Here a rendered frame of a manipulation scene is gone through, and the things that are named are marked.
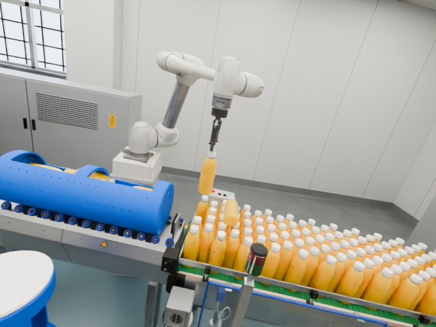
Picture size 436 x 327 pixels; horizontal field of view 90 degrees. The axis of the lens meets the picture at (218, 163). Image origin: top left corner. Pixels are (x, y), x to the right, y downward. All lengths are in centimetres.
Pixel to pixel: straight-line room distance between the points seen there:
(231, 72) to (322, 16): 338
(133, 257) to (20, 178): 68
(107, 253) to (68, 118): 197
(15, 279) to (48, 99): 230
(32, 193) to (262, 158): 347
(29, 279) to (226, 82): 101
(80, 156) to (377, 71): 463
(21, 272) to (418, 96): 534
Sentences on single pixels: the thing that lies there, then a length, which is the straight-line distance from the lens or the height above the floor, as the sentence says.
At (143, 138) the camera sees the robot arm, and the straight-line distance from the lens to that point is 169.
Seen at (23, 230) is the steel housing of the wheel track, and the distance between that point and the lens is 160.
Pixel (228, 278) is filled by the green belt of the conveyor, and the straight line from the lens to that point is 121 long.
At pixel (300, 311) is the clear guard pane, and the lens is 122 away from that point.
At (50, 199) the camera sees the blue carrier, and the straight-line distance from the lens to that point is 136.
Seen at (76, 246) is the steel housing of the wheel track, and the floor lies 84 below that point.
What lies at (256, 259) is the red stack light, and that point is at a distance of 83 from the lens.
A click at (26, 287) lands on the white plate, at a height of 104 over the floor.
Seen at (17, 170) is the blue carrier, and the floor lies 119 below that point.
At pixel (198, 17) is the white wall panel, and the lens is 391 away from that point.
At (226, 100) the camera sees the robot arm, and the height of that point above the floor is 171.
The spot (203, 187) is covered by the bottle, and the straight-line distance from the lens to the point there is 110.
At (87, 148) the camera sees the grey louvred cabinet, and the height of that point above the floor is 77.
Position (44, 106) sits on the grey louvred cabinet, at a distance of 314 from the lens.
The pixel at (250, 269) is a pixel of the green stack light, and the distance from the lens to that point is 87.
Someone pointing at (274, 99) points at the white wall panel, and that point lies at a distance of 397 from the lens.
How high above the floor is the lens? 177
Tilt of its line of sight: 20 degrees down
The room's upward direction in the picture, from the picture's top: 11 degrees clockwise
